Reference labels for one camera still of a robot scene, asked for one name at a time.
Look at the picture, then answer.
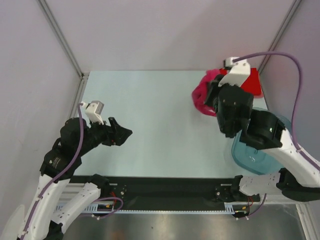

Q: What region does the teal transparent plastic bin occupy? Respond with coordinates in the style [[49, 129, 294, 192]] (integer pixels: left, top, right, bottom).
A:
[[230, 106, 293, 176]]

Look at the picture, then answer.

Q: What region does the grey slotted cable duct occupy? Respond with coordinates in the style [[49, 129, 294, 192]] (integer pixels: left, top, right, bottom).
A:
[[53, 201, 251, 215]]

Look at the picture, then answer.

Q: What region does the folded light pink t shirt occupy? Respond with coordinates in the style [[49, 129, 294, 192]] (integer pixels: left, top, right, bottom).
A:
[[254, 93, 264, 99]]

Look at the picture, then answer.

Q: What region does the front aluminium frame rail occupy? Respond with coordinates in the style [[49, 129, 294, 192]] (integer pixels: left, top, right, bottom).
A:
[[59, 182, 308, 205]]

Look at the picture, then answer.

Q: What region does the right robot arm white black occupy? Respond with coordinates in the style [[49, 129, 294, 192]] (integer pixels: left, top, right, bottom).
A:
[[204, 81, 320, 202]]

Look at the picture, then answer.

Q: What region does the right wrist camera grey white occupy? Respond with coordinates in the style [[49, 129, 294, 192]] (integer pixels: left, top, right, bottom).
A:
[[218, 57, 251, 87]]

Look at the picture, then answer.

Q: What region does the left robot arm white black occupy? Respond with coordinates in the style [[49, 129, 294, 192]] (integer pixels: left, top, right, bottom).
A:
[[16, 117, 133, 240]]

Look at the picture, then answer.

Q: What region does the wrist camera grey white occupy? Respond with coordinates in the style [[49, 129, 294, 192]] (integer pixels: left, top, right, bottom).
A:
[[218, 57, 251, 87], [83, 100, 104, 125]]

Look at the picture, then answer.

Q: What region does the left aluminium frame post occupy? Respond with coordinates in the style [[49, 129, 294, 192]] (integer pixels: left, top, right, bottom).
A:
[[36, 0, 83, 79]]

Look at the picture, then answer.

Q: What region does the right aluminium frame post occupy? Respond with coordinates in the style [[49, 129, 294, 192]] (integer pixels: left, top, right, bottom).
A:
[[258, 0, 302, 73]]

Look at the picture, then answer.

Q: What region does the folded red t shirt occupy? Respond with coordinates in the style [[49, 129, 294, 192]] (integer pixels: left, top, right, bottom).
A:
[[219, 67, 263, 97]]

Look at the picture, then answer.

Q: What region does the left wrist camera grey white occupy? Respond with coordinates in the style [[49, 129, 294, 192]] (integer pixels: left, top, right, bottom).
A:
[[83, 100, 104, 125]]

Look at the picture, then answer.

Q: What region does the magenta pink t shirt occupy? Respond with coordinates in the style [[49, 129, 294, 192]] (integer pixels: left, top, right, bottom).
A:
[[191, 69, 221, 117]]

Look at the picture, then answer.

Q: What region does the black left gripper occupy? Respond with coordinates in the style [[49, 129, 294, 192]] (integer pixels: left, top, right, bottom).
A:
[[77, 115, 133, 155]]

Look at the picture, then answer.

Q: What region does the aluminium frame post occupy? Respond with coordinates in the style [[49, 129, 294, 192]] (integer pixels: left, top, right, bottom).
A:
[[36, 0, 83, 79], [258, 0, 302, 73]]

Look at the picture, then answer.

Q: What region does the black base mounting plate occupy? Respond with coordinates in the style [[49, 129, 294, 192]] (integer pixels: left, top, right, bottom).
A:
[[71, 174, 261, 211]]

